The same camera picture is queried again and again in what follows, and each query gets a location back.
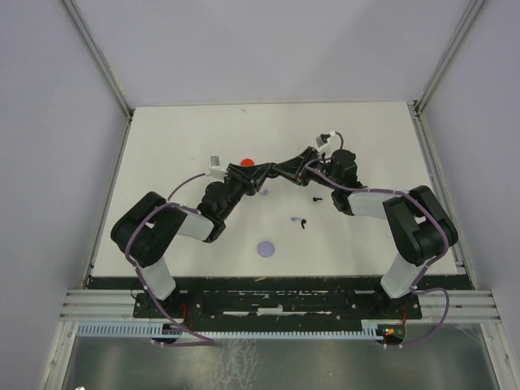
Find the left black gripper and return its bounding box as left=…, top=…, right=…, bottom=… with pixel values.
left=220, top=162, right=272, bottom=220

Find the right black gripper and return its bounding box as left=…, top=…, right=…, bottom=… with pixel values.
left=272, top=146, right=339, bottom=191

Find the red charging case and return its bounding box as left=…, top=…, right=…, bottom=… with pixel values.
left=240, top=158, right=255, bottom=167

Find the purple charging case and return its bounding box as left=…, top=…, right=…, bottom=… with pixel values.
left=257, top=240, right=275, bottom=258

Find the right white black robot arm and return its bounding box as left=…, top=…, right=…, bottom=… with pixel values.
left=271, top=147, right=458, bottom=318

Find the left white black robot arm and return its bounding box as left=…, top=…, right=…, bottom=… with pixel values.
left=110, top=156, right=274, bottom=317

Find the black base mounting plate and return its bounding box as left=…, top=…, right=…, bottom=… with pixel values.
left=133, top=277, right=422, bottom=332

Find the controller board with leds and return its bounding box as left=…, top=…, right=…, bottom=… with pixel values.
left=382, top=325, right=406, bottom=344

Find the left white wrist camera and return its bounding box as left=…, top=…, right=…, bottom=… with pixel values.
left=206, top=155, right=227, bottom=180

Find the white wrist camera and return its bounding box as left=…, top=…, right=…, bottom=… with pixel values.
left=315, top=131, right=336, bottom=149
left=206, top=155, right=227, bottom=180

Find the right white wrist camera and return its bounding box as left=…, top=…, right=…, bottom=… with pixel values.
left=315, top=131, right=336, bottom=149

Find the white slotted cable duct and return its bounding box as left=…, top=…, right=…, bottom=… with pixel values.
left=76, top=321, right=383, bottom=341

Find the aluminium front rail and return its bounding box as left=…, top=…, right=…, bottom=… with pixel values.
left=58, top=289, right=501, bottom=324

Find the left aluminium frame post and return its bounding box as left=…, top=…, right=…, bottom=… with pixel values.
left=58, top=0, right=133, bottom=118

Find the aluminium frame post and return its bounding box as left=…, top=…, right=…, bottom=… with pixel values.
left=58, top=0, right=133, bottom=118
left=410, top=0, right=488, bottom=117

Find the right aluminium frame post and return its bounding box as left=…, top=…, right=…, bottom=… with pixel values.
left=410, top=0, right=488, bottom=117

